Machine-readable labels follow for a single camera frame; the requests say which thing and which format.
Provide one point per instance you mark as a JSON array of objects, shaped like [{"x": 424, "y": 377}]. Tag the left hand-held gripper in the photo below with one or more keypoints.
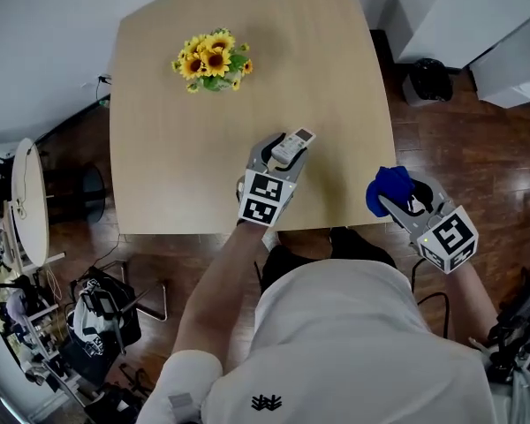
[{"x": 265, "y": 197}]

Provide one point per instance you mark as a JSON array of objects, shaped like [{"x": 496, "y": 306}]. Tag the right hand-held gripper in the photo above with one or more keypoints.
[{"x": 448, "y": 236}]

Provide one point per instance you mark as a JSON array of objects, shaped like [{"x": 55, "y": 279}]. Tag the white remote control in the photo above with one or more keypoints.
[{"x": 291, "y": 145}]

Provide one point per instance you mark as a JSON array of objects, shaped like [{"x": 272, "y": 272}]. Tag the blue cloth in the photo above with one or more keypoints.
[{"x": 386, "y": 186}]

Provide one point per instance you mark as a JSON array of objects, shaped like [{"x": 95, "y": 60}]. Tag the person's right forearm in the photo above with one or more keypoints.
[{"x": 472, "y": 298}]

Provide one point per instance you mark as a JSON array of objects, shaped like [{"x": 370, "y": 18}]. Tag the person's left forearm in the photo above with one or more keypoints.
[{"x": 212, "y": 298}]

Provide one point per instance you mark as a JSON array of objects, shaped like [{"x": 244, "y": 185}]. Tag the person's black trousers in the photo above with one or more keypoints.
[{"x": 291, "y": 259}]

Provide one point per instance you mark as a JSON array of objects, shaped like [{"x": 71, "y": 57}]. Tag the black lined trash bin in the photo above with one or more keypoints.
[{"x": 428, "y": 82}]

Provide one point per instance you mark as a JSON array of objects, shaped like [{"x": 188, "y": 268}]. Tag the potted sunflower bouquet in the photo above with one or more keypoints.
[{"x": 207, "y": 58}]

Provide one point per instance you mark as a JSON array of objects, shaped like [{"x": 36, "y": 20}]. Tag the white cabinet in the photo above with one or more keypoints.
[{"x": 508, "y": 69}]

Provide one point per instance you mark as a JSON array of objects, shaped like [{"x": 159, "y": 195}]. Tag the person's white shirt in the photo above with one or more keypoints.
[{"x": 335, "y": 351}]

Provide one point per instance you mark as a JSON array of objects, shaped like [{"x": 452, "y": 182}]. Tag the black round table base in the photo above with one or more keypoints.
[{"x": 86, "y": 192}]

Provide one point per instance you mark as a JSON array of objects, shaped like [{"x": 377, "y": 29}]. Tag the black bag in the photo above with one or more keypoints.
[{"x": 101, "y": 338}]

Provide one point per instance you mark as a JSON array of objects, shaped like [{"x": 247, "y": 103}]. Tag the round wooden side table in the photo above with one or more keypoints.
[{"x": 28, "y": 201}]

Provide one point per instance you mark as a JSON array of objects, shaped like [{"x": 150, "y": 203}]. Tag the black waist clamp mount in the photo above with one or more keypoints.
[{"x": 512, "y": 334}]

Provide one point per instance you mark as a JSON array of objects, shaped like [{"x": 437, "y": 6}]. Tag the metal frame chair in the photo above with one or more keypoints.
[{"x": 152, "y": 312}]

